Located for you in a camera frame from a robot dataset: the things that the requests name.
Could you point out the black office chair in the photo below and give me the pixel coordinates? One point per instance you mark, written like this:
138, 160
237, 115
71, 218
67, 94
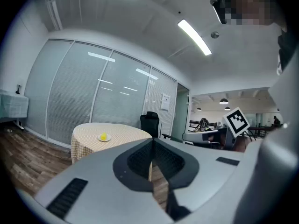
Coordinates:
149, 122

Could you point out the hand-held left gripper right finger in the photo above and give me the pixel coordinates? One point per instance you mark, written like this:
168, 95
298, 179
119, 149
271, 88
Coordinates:
210, 171

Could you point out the person's head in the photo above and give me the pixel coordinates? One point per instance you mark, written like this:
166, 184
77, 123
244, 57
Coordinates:
252, 1

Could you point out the long ceiling light panel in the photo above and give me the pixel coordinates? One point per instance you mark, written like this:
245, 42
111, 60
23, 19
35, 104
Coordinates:
194, 36

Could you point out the black head-mounted camera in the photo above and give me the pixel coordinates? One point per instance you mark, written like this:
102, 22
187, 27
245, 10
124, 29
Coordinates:
219, 6

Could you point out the round table, yellow checked tablecloth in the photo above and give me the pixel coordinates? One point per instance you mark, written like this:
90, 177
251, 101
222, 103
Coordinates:
88, 136

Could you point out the white plate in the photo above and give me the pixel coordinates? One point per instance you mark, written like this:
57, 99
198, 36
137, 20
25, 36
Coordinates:
108, 138

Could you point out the yellow banana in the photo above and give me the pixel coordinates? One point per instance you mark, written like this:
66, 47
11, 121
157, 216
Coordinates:
103, 136

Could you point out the small black wall device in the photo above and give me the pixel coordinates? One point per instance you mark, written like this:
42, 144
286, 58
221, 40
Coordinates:
18, 90

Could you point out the white ceiling pipes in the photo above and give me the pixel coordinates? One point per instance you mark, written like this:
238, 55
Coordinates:
53, 6

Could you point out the white paper notice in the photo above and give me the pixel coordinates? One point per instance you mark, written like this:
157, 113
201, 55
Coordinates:
165, 101

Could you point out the round metal ceiling fixture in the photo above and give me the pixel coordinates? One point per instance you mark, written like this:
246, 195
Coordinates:
215, 34

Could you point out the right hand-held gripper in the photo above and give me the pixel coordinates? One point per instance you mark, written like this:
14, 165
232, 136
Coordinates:
236, 122

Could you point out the frosted glass door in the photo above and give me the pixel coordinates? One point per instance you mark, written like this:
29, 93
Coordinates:
181, 111

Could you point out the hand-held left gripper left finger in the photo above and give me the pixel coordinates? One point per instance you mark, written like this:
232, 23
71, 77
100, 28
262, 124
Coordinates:
98, 171

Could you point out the cluttered background desk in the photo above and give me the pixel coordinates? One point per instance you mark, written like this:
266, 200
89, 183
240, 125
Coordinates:
203, 125

